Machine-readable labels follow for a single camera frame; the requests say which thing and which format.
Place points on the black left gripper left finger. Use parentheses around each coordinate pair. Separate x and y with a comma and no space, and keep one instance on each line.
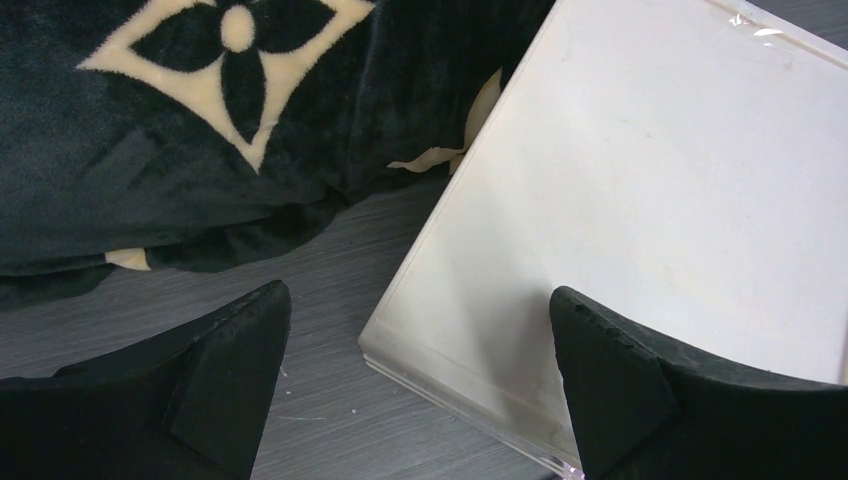
(188,403)

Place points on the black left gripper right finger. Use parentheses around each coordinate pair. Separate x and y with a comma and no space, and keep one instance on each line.
(644,405)

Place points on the white pink drawer organizer box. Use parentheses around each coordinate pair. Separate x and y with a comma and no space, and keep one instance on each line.
(682,163)

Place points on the black floral plush blanket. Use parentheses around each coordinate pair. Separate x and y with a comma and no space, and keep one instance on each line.
(204,135)

